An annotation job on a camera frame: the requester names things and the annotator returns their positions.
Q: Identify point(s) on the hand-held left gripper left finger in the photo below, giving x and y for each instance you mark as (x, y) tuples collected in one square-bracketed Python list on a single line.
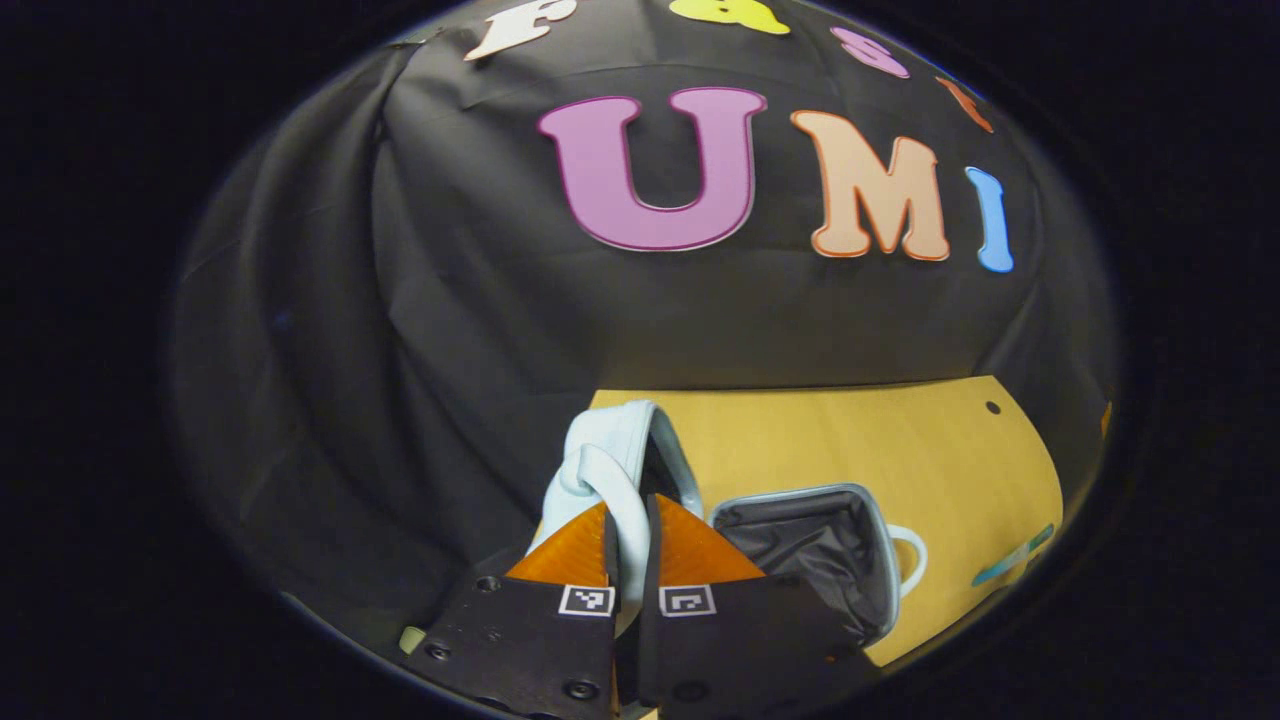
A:
[(610, 550)]

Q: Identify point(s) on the light blue suitcase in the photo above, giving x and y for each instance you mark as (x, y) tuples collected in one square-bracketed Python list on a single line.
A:
[(620, 440)]

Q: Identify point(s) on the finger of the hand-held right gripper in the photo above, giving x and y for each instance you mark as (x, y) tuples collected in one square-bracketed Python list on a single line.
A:
[(1107, 420)]

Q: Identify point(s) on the pale green box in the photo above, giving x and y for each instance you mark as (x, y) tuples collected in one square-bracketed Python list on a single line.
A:
[(412, 640)]

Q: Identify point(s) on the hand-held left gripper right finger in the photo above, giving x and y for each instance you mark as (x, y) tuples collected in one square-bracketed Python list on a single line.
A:
[(651, 550)]

